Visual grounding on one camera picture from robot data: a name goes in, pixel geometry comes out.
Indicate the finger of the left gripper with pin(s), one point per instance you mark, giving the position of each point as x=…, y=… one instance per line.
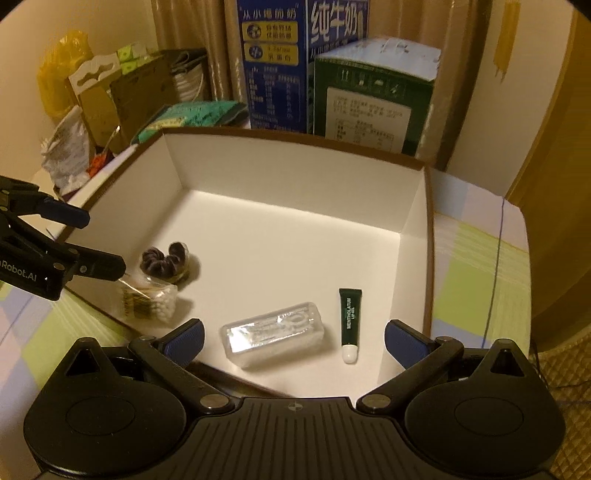
x=60, y=212
x=97, y=264

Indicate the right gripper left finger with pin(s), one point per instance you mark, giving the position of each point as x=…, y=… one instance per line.
x=168, y=357

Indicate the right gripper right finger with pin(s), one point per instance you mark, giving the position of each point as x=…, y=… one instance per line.
x=425, y=362

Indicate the blue cotton swab box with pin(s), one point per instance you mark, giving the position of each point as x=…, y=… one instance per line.
x=273, y=336

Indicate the silver foil bag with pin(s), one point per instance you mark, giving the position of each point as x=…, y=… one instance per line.
x=66, y=155

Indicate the cotton swab bag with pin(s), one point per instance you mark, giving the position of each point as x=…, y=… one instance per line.
x=146, y=298

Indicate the dark hair scrunchie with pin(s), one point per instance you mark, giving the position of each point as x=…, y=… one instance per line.
x=171, y=267

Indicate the checkered tablecloth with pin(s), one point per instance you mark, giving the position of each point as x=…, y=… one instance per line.
x=482, y=291

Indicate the dark green small tube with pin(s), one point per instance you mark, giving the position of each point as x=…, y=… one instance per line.
x=350, y=300

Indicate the brown cardboard carton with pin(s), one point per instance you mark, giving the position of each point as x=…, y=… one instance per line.
x=121, y=93

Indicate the yellow plastic bag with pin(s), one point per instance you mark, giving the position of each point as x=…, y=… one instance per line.
x=61, y=61

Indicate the brown cardboard storage box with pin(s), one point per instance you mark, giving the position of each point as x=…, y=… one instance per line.
x=271, y=221

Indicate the green tea packet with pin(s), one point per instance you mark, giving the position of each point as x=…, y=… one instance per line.
x=194, y=114

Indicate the green milk carton box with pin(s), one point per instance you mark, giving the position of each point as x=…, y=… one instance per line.
x=376, y=93

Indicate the blue milk carton box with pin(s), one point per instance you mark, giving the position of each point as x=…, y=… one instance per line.
x=280, y=40

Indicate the beige curtain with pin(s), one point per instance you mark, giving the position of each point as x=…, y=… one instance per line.
x=457, y=28

